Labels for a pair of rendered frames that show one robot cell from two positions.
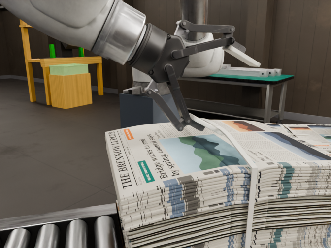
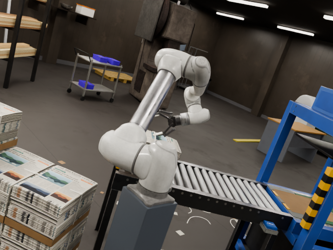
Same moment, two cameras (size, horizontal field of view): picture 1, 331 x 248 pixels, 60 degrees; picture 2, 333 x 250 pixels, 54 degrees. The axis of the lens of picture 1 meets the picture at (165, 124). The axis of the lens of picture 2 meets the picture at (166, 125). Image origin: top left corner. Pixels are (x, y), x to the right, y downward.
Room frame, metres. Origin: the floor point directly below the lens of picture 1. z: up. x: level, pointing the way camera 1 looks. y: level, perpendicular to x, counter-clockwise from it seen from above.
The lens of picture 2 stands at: (2.77, 0.17, 1.74)
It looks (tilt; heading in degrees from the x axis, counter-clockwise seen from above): 14 degrees down; 185
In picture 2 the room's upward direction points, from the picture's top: 18 degrees clockwise
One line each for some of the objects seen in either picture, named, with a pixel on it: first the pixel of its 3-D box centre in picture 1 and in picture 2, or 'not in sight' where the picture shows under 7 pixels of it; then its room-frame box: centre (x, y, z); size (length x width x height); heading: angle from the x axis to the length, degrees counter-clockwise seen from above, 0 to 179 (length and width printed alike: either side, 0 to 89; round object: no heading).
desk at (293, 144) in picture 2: not in sight; (291, 141); (-4.95, 2.35, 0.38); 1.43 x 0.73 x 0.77; 137
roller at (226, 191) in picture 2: not in sight; (223, 187); (0.30, 0.54, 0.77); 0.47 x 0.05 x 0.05; 15
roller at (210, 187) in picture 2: not in sight; (208, 183); (0.33, 0.41, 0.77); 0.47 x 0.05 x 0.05; 15
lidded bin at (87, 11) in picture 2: not in sight; (84, 10); (-6.37, -3.84, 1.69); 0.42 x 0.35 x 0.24; 142
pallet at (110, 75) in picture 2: not in sight; (117, 77); (-7.35, -2.73, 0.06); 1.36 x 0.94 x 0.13; 142
